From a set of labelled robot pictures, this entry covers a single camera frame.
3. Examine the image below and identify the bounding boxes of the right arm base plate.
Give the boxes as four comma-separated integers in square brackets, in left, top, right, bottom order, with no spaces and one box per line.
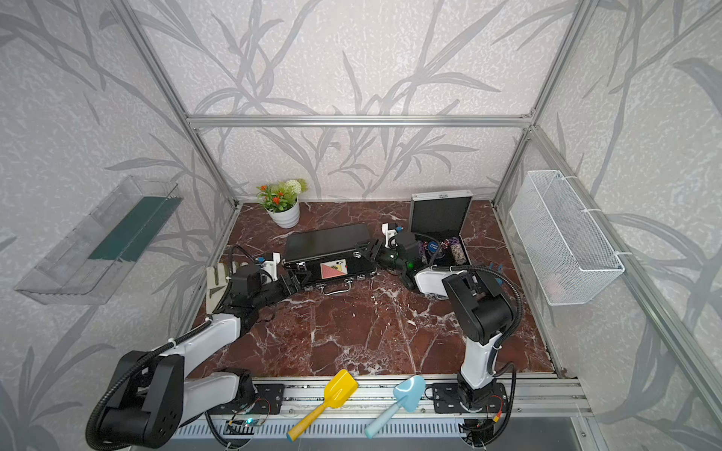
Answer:
[431,381,508,416]

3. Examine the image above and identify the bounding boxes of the poker chips row right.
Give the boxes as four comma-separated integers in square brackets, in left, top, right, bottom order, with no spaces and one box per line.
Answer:
[449,238,468,265]

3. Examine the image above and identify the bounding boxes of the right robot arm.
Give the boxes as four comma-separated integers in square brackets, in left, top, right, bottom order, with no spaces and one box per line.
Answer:
[355,227,523,413]

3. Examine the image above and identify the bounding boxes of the black poker case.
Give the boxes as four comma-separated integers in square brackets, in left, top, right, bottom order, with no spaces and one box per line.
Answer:
[283,223,376,296]

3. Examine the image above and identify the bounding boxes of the beige work glove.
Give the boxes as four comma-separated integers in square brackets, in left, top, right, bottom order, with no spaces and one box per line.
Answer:
[205,262,248,318]

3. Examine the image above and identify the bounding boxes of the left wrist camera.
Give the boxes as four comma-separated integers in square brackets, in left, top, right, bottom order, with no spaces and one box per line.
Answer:
[256,252,281,281]

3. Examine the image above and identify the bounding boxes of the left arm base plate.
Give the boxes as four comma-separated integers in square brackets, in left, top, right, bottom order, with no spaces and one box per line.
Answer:
[224,383,285,415]

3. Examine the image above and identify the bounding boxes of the white wire mesh basket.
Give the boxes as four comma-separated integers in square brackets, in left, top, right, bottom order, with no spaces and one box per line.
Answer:
[511,170,625,306]

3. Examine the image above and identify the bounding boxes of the silver aluminium poker case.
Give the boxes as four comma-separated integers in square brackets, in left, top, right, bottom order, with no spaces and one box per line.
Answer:
[409,190,473,267]

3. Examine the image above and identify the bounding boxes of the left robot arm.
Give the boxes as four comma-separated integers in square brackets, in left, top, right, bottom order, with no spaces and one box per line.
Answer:
[86,262,306,450]

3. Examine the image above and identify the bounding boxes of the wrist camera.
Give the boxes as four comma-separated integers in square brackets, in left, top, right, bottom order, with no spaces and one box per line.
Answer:
[382,223,403,248]
[256,252,281,281]

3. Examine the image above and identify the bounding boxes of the yellow toy shovel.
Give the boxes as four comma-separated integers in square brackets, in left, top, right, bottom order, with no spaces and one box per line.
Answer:
[287,369,358,442]

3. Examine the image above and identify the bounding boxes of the potted plant white pot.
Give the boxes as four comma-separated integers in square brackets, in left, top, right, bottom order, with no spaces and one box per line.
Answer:
[258,179,308,229]

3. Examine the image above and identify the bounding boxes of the clear plastic wall shelf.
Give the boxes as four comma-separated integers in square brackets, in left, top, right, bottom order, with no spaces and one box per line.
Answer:
[15,176,182,306]

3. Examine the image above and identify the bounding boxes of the light blue toy shovel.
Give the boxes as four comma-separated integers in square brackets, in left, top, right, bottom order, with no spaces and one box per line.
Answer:
[364,375,426,439]

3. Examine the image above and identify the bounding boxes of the playing cards deck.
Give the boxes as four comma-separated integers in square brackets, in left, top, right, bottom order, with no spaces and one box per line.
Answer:
[320,259,349,280]

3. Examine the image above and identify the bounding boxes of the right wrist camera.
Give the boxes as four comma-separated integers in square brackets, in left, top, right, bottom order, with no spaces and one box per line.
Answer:
[382,223,403,248]

